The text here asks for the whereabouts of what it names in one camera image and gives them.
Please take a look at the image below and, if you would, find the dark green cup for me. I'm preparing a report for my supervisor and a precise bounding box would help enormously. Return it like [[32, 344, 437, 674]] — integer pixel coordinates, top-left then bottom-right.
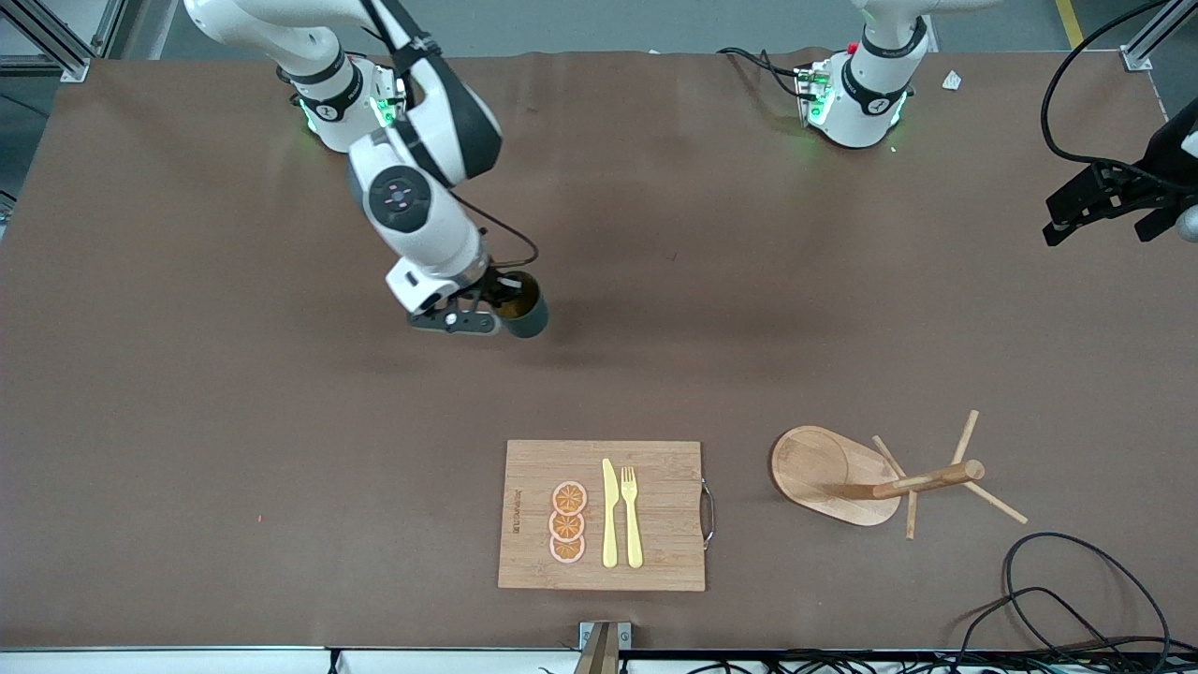
[[494, 271, 549, 339]]

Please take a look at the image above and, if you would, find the wooden mug rack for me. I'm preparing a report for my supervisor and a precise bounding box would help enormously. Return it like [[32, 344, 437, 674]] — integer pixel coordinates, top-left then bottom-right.
[[770, 409, 1029, 541]]

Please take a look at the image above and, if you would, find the brown table mat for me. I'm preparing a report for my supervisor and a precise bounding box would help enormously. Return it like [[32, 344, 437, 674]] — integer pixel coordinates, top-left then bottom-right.
[[0, 49, 1198, 652]]

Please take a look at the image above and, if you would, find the yellow plastic knife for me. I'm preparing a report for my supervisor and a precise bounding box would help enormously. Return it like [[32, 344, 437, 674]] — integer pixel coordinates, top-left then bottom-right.
[[602, 458, 620, 569]]

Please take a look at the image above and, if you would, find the bamboo cutting board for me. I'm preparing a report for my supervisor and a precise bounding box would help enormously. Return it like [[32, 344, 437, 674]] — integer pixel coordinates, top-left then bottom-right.
[[497, 440, 717, 593]]

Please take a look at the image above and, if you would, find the yellow plastic fork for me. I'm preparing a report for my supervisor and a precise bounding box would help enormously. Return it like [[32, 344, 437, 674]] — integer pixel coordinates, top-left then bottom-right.
[[621, 466, 645, 570]]

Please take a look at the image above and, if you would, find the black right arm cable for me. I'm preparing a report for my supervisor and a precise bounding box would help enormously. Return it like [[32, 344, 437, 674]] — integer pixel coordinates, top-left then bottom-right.
[[360, 0, 541, 272]]

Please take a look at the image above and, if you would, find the black loose cable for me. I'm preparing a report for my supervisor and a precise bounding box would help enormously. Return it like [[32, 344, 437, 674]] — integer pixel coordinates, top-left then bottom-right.
[[955, 586, 1171, 658], [1001, 532, 1173, 661]]

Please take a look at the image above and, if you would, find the black base cable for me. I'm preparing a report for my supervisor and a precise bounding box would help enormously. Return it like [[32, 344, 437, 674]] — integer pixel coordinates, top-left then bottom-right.
[[719, 47, 808, 99]]

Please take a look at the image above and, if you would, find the metal table edge bracket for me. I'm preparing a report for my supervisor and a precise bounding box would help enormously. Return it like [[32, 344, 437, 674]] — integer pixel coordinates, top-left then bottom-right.
[[576, 621, 633, 674]]

